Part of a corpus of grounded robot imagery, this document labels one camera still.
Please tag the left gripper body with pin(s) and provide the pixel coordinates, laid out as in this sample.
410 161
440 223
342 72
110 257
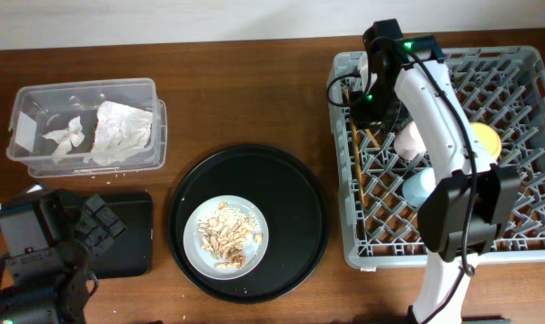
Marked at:
81 257

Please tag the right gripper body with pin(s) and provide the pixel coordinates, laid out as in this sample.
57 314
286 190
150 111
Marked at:
377 107

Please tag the wooden chopstick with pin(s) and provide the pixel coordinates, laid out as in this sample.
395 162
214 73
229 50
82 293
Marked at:
372 139
357 160

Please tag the pink plastic cup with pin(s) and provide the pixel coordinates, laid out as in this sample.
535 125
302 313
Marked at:
409 144

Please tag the blue plastic cup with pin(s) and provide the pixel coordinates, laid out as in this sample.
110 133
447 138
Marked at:
419 187

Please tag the gold snack wrapper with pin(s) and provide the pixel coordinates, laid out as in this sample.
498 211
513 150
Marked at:
67 139

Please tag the white napkin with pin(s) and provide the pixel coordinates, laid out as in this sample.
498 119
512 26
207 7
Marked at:
118 133

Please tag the yellow plastic bowl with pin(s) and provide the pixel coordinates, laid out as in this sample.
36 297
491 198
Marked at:
489 138

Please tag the grey plate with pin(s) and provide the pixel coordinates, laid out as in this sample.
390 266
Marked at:
201 260

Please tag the food scraps pile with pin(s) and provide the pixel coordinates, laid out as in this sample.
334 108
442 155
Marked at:
231 234

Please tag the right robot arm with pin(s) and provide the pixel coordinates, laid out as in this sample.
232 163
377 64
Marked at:
473 196

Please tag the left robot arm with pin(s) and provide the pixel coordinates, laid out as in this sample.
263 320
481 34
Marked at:
52 299

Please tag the grey dishwasher rack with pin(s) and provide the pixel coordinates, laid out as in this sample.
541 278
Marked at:
503 88

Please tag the clear plastic waste bin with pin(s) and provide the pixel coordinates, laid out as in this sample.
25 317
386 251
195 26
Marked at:
39 109

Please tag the black rectangular tray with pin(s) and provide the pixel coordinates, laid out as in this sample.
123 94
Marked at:
131 254

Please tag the round black serving tray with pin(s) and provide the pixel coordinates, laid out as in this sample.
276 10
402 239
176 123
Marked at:
294 207

